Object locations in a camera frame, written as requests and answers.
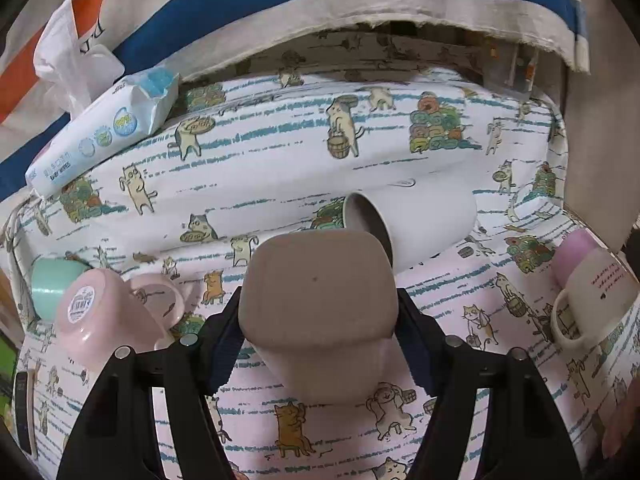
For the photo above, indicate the mint green cup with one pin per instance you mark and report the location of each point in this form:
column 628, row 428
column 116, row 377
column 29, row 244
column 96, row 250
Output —
column 50, row 285

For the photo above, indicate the baby wipes packet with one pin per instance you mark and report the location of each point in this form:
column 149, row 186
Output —
column 100, row 130

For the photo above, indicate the beige square cup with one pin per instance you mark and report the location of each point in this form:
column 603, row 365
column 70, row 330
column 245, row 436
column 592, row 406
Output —
column 315, row 300

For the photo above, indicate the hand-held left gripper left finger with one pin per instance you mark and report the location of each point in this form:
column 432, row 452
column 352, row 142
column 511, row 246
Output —
column 222, row 355

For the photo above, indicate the cat printed blanket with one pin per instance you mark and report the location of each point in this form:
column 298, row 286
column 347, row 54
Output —
column 280, row 125

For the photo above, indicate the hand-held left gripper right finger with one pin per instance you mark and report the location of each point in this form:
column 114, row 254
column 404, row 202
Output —
column 417, row 355

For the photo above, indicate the white cup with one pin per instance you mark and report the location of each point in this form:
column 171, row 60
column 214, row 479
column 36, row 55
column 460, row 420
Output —
column 425, row 220

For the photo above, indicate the brown cardboard box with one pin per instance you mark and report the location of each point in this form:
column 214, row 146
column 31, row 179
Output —
column 595, row 160

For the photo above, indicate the purple cup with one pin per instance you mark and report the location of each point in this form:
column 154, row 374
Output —
column 572, row 255

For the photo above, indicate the person's right hand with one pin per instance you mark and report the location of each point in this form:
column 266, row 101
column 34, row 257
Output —
column 622, row 425

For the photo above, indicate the striped canvas cloth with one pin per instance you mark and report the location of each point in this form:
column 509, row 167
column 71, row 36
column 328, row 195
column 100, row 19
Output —
column 250, row 10

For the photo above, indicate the black remote control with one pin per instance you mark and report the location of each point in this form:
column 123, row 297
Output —
column 24, row 410

